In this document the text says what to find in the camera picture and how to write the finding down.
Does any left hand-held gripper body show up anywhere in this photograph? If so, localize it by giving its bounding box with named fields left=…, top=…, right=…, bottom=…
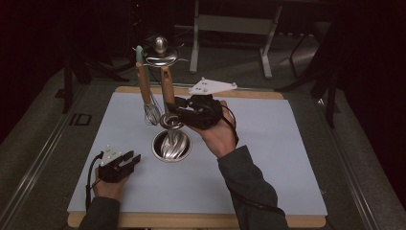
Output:
left=97, top=145, right=130, bottom=183

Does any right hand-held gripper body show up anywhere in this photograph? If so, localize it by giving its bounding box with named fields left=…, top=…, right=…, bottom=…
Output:
left=180, top=77, right=238, bottom=130

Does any steel egg separator wooden handle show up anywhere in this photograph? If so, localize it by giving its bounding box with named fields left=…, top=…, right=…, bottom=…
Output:
left=159, top=66, right=185, bottom=130

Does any steel utensil rack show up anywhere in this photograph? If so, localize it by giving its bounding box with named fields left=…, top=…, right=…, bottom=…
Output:
left=132, top=35, right=193, bottom=163

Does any whisk with mint green handle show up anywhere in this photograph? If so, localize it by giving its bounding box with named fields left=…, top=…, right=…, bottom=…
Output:
left=135, top=45, right=164, bottom=127

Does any person's left hand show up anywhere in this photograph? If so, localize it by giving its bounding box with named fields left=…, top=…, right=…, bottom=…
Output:
left=92, top=169, right=130, bottom=201

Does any person's right hand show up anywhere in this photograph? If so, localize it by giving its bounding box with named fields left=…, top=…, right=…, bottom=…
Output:
left=190, top=100, right=238, bottom=159

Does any white table mat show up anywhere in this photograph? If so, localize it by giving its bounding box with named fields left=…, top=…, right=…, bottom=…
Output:
left=66, top=92, right=328, bottom=217

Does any black metal stand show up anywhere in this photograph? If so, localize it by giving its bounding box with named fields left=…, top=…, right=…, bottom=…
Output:
left=276, top=22, right=341, bottom=128
left=61, top=54, right=130, bottom=114

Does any white metal stand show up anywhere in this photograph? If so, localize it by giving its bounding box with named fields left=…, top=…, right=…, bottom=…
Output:
left=190, top=0, right=283, bottom=80

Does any left hand-held gripper cable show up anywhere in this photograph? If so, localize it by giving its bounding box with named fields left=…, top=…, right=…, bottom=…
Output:
left=85, top=152, right=104, bottom=212

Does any hand-held gripper cable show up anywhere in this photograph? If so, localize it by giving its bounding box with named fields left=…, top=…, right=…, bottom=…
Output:
left=221, top=104, right=286, bottom=217
left=85, top=152, right=104, bottom=212

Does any right hand-held gripper cable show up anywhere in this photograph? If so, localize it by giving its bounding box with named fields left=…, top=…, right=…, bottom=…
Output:
left=221, top=104, right=286, bottom=217

